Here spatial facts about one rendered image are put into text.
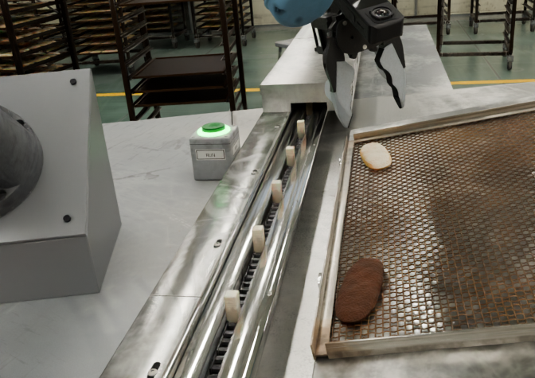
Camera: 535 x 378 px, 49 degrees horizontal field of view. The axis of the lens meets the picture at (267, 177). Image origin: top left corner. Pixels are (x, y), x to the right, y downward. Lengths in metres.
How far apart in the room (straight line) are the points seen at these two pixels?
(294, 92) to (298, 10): 0.54
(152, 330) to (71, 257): 0.18
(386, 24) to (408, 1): 7.03
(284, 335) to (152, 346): 0.14
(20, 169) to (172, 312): 0.25
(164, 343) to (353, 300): 0.18
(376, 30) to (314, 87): 0.48
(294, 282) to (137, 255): 0.22
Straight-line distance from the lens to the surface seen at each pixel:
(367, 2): 0.75
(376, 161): 0.81
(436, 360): 0.47
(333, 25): 0.78
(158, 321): 0.60
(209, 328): 0.60
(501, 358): 0.47
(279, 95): 1.19
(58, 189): 0.74
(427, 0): 7.76
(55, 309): 0.74
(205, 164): 0.99
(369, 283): 0.54
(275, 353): 0.61
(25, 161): 0.73
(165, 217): 0.90
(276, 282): 0.63
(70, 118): 0.79
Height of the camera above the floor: 1.20
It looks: 23 degrees down
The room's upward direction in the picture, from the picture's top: 5 degrees counter-clockwise
